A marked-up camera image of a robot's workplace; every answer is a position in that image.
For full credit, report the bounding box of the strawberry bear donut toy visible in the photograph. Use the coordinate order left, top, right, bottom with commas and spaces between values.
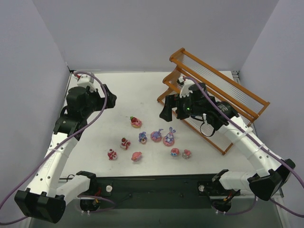
130, 116, 142, 128

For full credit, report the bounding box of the pink pig clear cup toy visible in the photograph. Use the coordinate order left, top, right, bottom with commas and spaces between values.
182, 150, 192, 160

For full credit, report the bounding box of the strawberry cake slice toy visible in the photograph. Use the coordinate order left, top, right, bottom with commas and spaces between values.
120, 137, 131, 150

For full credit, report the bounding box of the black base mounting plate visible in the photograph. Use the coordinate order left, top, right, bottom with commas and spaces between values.
78, 174, 240, 213

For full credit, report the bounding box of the pink pig bow toy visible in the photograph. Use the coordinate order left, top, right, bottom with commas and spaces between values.
131, 152, 142, 162

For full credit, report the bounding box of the purple bunny sitting donut toy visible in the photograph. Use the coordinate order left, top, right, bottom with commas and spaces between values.
163, 127, 176, 146

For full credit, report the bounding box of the small purple bunny cupcake toy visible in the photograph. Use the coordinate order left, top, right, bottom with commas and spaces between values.
139, 132, 147, 144

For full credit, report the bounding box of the orange wooden tiered shelf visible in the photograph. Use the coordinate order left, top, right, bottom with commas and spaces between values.
157, 48, 270, 154

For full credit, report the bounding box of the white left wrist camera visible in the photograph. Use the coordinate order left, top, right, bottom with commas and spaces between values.
73, 71, 97, 92

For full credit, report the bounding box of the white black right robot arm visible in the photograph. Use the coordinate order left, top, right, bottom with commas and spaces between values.
160, 83, 295, 201

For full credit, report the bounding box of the red bear cake toy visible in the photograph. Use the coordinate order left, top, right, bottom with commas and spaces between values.
107, 149, 118, 160

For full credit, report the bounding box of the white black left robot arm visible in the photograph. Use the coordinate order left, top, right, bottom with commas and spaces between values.
14, 85, 117, 223

